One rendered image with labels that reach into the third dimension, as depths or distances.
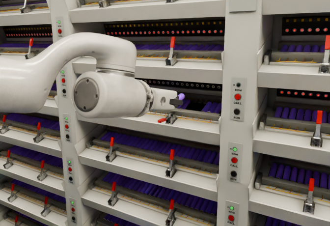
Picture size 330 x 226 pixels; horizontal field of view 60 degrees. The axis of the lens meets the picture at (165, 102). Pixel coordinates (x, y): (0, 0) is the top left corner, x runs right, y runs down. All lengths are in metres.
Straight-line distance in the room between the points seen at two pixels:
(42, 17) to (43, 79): 0.81
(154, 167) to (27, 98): 0.67
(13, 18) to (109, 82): 0.98
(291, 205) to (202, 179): 0.28
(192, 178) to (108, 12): 0.63
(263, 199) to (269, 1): 0.56
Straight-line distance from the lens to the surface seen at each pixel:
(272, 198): 0.94
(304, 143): 0.85
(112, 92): 0.51
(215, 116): 0.92
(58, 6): 1.21
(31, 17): 1.34
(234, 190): 0.93
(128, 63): 0.55
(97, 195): 1.31
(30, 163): 1.66
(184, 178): 1.01
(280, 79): 0.81
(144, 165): 1.09
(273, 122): 0.90
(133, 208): 1.21
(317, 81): 0.80
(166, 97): 0.65
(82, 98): 0.53
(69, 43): 0.51
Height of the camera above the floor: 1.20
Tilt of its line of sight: 12 degrees down
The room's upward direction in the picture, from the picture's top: straight up
